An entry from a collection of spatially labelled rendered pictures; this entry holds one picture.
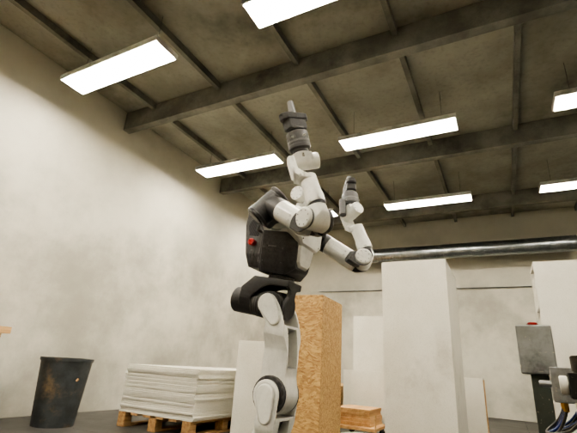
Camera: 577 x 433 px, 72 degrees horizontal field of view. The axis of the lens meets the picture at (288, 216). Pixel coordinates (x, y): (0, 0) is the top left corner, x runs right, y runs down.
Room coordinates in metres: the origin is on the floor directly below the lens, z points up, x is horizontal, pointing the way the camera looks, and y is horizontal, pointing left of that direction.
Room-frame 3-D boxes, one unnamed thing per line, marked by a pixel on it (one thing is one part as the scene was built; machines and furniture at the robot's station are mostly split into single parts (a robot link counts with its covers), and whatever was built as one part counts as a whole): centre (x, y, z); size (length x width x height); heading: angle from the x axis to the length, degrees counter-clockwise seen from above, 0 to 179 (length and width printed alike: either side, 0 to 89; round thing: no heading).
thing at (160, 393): (5.69, 0.68, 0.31); 2.46 x 1.04 x 0.63; 152
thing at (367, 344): (6.04, -1.47, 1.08); 0.80 x 0.58 x 0.72; 152
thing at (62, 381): (4.62, 2.28, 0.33); 0.52 x 0.52 x 0.65
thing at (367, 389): (6.02, -1.44, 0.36); 0.80 x 0.58 x 0.72; 152
